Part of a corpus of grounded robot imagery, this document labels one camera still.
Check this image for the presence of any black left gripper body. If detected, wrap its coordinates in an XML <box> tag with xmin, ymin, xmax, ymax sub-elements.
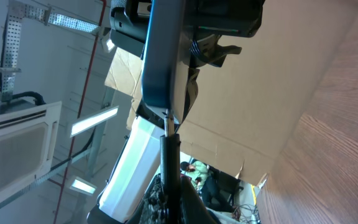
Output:
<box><xmin>109</xmin><ymin>0</ymin><xmax>265</xmax><ymax>67</ymax></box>

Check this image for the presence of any perforated metal cable tray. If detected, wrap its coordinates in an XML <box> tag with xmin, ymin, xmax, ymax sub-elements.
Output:
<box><xmin>0</xmin><ymin>1</ymin><xmax>101</xmax><ymax>101</ymax></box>

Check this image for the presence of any ceiling light panel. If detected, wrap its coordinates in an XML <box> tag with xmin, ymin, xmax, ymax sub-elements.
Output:
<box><xmin>68</xmin><ymin>106</ymin><xmax>119</xmax><ymax>138</ymax></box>

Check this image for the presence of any black charger cable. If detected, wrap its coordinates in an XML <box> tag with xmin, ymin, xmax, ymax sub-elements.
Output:
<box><xmin>159</xmin><ymin>109</ymin><xmax>182</xmax><ymax>224</ymax></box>

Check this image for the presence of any Samsung Galaxy smartphone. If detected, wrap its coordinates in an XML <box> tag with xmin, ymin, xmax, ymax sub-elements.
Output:
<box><xmin>142</xmin><ymin>0</ymin><xmax>190</xmax><ymax>124</ymax></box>

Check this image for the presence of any red ceiling pipe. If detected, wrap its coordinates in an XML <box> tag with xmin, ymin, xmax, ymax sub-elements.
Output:
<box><xmin>53</xmin><ymin>0</ymin><xmax>107</xmax><ymax>224</ymax></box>

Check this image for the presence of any seated person green shirt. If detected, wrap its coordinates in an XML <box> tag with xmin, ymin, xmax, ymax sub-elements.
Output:
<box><xmin>180</xmin><ymin>161</ymin><xmax>236</xmax><ymax>214</ymax></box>

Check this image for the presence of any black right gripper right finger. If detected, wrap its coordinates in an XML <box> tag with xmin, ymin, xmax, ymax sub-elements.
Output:
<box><xmin>180</xmin><ymin>176</ymin><xmax>219</xmax><ymax>224</ymax></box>

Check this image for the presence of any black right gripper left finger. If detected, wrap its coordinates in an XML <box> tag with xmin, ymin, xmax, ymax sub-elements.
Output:
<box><xmin>126</xmin><ymin>174</ymin><xmax>168</xmax><ymax>224</ymax></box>

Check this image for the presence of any white ceiling air conditioner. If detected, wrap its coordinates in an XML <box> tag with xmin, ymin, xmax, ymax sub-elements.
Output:
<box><xmin>0</xmin><ymin>99</ymin><xmax>62</xmax><ymax>203</ymax></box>

